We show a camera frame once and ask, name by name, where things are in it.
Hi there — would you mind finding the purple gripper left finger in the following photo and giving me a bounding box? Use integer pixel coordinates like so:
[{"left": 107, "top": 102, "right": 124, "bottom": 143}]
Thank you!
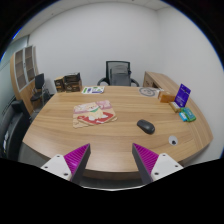
[{"left": 42, "top": 144, "right": 91, "bottom": 185}]

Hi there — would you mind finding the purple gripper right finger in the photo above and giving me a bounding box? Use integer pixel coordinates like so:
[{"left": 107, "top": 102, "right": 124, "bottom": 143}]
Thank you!
[{"left": 132, "top": 143, "right": 182, "bottom": 185}]

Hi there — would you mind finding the black computer mouse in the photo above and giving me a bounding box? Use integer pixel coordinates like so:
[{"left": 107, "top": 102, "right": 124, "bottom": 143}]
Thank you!
[{"left": 137, "top": 119, "right": 155, "bottom": 134}]

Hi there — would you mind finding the green packet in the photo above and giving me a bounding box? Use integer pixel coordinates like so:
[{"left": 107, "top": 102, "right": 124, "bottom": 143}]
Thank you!
[{"left": 179, "top": 107, "right": 196, "bottom": 122}]

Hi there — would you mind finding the small yellow-beige box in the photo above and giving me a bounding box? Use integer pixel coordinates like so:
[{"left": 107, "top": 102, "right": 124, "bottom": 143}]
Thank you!
[{"left": 169, "top": 102, "right": 181, "bottom": 113}]

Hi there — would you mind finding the orange box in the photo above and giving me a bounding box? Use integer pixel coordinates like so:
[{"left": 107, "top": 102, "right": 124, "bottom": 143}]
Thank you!
[{"left": 158, "top": 91, "right": 175, "bottom": 103}]

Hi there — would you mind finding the black leather armchair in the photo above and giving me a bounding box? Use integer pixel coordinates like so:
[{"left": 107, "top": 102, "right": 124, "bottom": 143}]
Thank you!
[{"left": 0, "top": 100, "right": 30, "bottom": 161}]

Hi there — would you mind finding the white green paper sheet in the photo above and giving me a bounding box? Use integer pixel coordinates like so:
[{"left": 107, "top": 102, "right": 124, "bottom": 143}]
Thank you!
[{"left": 82, "top": 86, "right": 105, "bottom": 94}]

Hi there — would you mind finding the small black side chair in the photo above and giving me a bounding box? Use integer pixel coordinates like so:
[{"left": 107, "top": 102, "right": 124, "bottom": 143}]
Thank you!
[{"left": 30, "top": 73, "right": 50, "bottom": 102}]

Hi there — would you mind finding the purple standing card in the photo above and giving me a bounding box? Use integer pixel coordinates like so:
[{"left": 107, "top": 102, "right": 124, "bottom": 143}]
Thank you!
[{"left": 174, "top": 84, "right": 191, "bottom": 107}]

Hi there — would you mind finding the dark cardboard box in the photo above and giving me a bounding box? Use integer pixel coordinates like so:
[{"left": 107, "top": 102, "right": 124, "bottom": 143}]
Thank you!
[{"left": 64, "top": 73, "right": 82, "bottom": 92}]

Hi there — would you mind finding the small brown box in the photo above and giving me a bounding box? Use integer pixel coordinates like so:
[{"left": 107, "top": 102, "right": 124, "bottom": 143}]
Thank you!
[{"left": 54, "top": 76, "right": 65, "bottom": 92}]

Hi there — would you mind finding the grey mesh office chair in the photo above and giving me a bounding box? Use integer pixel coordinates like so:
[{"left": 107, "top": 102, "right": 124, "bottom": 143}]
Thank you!
[{"left": 97, "top": 61, "right": 139, "bottom": 86}]

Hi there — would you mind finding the wooden bookshelf cabinet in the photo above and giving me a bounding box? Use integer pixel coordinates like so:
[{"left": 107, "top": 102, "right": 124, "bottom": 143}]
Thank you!
[{"left": 10, "top": 45, "right": 38, "bottom": 114}]

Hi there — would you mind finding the white desk cable grommet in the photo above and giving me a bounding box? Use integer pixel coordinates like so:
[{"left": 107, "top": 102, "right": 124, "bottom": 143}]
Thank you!
[{"left": 168, "top": 136, "right": 178, "bottom": 146}]

